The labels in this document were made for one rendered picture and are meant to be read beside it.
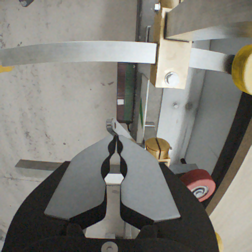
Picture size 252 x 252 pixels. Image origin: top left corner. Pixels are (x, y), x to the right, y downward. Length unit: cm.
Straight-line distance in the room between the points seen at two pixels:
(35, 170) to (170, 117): 44
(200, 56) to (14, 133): 156
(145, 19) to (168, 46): 18
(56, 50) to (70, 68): 91
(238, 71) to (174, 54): 10
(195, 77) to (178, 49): 30
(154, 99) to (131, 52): 21
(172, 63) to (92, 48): 12
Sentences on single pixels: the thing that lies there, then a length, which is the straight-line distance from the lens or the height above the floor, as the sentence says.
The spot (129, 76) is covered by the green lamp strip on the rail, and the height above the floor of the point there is 70.
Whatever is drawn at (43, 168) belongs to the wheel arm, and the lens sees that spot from 37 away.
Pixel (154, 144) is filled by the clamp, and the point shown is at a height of 85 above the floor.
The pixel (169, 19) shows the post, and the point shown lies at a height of 88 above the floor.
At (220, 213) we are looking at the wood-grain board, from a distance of 50.
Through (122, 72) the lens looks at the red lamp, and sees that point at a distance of 39.
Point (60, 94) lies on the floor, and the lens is 122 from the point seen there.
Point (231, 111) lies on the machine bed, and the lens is 43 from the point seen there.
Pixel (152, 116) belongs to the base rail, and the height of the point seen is 70.
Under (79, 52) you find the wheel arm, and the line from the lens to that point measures 24.
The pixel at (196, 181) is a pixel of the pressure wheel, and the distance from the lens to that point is 32.
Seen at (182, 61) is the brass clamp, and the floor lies 87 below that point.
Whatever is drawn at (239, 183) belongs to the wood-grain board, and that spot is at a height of 90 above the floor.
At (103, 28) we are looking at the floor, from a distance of 111.
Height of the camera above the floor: 109
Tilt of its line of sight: 62 degrees down
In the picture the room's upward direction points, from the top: 177 degrees clockwise
